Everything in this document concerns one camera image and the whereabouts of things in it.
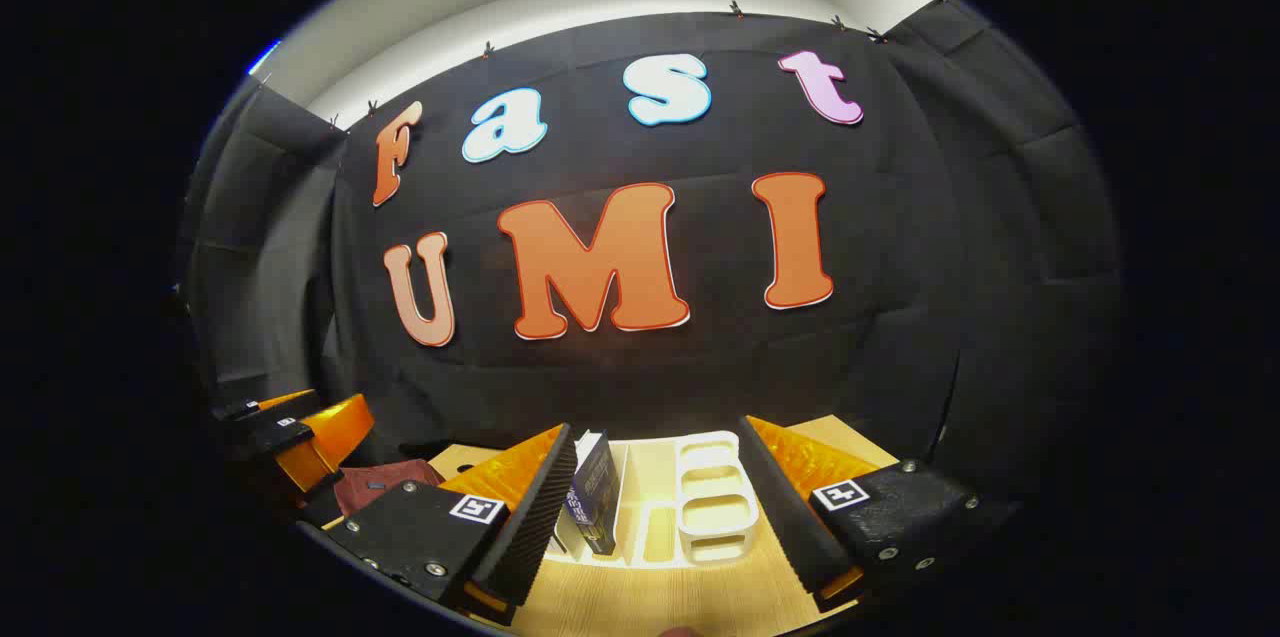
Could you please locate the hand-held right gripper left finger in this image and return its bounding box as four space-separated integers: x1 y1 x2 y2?
325 423 580 628

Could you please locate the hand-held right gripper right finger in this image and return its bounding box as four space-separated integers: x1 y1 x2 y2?
738 414 1021 614

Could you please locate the dark blue cover book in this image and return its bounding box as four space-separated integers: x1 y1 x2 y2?
563 430 622 557

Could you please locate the dark red schoolbag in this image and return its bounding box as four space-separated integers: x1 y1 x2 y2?
330 457 446 518

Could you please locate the white bookshelf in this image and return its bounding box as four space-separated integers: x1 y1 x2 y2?
545 430 763 570

